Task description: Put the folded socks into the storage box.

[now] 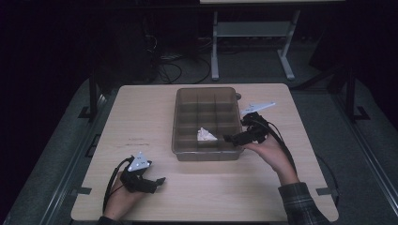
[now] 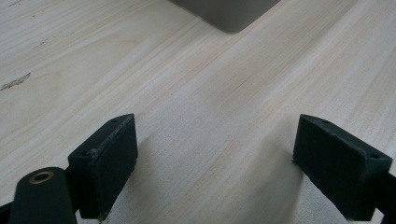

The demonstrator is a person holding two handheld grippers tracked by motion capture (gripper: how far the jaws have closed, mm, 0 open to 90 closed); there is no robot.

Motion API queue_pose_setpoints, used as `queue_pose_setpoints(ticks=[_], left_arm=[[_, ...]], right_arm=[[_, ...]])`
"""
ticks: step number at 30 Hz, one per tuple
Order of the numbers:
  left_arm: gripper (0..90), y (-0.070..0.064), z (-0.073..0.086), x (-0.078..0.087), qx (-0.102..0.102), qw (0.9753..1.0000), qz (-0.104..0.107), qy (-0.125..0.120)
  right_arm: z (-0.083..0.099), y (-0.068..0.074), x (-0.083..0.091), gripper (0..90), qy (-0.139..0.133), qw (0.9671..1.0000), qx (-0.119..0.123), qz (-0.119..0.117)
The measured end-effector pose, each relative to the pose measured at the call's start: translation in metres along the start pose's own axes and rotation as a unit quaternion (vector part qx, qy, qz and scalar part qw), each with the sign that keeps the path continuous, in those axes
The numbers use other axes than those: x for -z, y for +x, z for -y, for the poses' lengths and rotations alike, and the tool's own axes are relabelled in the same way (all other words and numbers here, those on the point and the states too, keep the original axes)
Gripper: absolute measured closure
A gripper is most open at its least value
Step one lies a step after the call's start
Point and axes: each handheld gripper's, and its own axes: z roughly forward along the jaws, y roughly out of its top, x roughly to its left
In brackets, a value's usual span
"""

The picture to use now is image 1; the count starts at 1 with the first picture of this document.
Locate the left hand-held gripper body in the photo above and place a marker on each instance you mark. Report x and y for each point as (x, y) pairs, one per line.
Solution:
(137, 175)

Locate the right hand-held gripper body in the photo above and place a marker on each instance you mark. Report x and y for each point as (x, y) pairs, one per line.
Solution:
(255, 128)

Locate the grey compartment tray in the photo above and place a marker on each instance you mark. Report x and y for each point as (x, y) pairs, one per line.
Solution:
(207, 106)

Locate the person's right hand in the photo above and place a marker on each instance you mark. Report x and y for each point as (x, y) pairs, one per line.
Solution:
(272, 153)

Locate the person's left hand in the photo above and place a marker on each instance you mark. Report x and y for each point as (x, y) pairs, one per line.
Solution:
(122, 201)

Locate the grey metal rail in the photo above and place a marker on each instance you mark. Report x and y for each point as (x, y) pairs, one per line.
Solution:
(366, 150)
(75, 156)

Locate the black upright post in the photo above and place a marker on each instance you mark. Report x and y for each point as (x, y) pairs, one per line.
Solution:
(93, 93)
(351, 93)

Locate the white metal table frame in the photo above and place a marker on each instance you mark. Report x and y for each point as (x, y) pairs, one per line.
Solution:
(253, 29)

